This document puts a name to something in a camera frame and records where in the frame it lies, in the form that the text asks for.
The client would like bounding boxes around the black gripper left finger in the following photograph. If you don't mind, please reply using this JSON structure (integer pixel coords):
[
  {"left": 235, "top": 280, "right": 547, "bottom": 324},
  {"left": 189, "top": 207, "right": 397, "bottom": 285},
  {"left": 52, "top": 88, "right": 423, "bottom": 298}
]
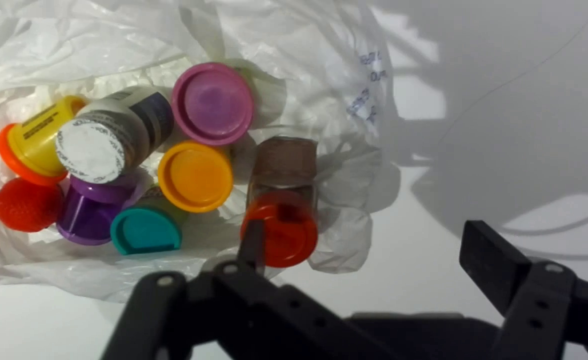
[{"left": 204, "top": 220, "right": 268, "bottom": 293}]

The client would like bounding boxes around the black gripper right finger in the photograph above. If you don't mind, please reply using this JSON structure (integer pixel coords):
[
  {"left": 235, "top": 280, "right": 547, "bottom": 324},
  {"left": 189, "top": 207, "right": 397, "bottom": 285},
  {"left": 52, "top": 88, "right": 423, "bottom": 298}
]
[{"left": 459, "top": 220, "right": 542, "bottom": 322}]

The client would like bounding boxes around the spice jar with orange lid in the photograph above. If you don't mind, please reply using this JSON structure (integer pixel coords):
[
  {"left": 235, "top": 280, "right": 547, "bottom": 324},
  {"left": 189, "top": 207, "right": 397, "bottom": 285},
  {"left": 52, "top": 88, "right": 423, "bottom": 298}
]
[{"left": 242, "top": 136, "right": 321, "bottom": 268}]

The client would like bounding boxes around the yellow tub with teal lid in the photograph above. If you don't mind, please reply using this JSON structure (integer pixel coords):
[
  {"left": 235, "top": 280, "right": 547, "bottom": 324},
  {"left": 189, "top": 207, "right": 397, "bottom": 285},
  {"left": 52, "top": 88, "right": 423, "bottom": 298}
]
[{"left": 110, "top": 207, "right": 183, "bottom": 255}]

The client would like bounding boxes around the yellow tub with orange-yellow lid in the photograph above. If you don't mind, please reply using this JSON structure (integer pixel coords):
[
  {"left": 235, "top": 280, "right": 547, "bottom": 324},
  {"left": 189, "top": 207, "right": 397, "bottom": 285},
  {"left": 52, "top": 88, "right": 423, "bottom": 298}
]
[{"left": 157, "top": 141, "right": 235, "bottom": 215}]

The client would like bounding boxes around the yellow tub with pink lid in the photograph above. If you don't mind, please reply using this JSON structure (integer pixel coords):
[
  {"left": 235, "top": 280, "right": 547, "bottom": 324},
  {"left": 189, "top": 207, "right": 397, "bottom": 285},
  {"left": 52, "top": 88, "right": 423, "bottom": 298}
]
[{"left": 170, "top": 62, "right": 257, "bottom": 147}]

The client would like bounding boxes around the white pill bottle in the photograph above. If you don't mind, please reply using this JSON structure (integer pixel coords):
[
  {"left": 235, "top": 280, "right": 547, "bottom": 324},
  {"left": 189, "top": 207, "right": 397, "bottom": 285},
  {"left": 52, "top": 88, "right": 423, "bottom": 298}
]
[{"left": 57, "top": 87, "right": 175, "bottom": 185}]

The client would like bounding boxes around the yellow tub with red-orange lid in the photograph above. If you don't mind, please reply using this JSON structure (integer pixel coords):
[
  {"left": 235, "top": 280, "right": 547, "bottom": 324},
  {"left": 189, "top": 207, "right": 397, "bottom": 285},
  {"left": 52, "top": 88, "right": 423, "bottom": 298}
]
[{"left": 0, "top": 96, "right": 89, "bottom": 187}]

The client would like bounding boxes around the purple plastic tub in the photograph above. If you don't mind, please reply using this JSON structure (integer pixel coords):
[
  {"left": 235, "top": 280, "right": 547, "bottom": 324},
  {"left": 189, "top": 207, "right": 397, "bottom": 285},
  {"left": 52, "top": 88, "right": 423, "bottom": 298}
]
[{"left": 57, "top": 173, "right": 143, "bottom": 246}]

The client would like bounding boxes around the red toy strawberry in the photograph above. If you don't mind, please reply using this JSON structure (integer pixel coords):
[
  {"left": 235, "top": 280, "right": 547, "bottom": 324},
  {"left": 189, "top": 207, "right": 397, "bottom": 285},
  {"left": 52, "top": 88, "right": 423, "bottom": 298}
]
[{"left": 0, "top": 179, "right": 65, "bottom": 233}]

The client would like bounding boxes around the white plastic bag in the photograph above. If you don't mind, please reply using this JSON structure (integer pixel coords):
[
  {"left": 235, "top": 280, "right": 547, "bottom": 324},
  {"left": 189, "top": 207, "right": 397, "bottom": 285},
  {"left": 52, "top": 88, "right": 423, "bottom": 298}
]
[{"left": 0, "top": 0, "right": 395, "bottom": 301}]

